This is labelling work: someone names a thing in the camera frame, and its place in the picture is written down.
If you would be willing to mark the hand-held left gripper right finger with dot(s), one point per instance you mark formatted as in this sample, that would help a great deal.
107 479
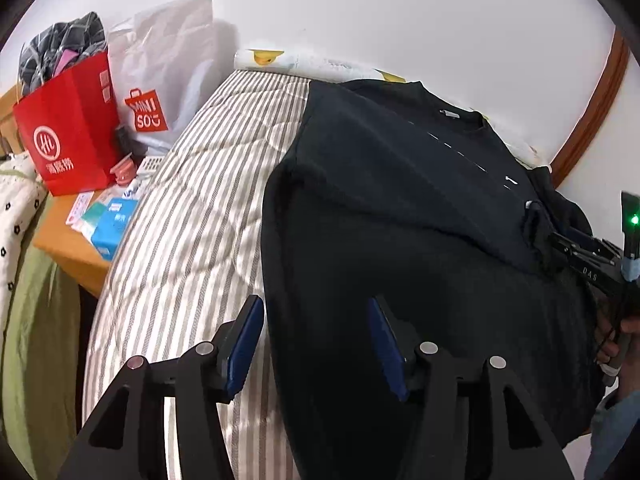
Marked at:
387 350

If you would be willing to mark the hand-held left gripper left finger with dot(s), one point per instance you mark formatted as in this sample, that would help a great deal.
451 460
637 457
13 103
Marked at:
245 350

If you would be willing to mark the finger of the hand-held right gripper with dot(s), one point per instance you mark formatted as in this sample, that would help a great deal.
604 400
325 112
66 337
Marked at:
575 242

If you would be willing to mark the black sweater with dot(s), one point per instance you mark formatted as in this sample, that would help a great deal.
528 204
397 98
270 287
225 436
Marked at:
400 210

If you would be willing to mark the person's right forearm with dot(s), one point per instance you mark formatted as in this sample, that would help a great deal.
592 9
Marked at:
615 435

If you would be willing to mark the person's right hand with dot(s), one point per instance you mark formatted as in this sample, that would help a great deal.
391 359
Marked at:
607 352

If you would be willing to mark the striped mattress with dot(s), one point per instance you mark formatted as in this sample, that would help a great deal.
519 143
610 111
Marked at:
200 210

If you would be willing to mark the blue tissue packet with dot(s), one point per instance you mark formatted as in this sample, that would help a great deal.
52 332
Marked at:
112 222

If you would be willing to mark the wooden nightstand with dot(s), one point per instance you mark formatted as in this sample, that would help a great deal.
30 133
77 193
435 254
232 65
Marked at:
65 247

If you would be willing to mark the white gridded tray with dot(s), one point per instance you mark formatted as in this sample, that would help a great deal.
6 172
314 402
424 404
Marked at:
150 165

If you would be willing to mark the green blanket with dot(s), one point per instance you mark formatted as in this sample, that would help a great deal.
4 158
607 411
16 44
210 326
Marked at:
35 360

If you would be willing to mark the white red card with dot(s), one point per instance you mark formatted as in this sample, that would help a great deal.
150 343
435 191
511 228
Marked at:
80 209

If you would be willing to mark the white floral quilt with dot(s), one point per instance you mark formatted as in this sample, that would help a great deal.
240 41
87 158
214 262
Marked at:
17 220

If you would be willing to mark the red paper bag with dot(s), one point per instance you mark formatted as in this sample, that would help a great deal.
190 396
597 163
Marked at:
70 125

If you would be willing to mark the white plastic bag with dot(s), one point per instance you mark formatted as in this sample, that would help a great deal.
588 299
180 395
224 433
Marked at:
170 50

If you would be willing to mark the plaid dark clothing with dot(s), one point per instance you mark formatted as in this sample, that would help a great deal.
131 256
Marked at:
65 35

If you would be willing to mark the wooden door frame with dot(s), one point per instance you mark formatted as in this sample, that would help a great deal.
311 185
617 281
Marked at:
595 115

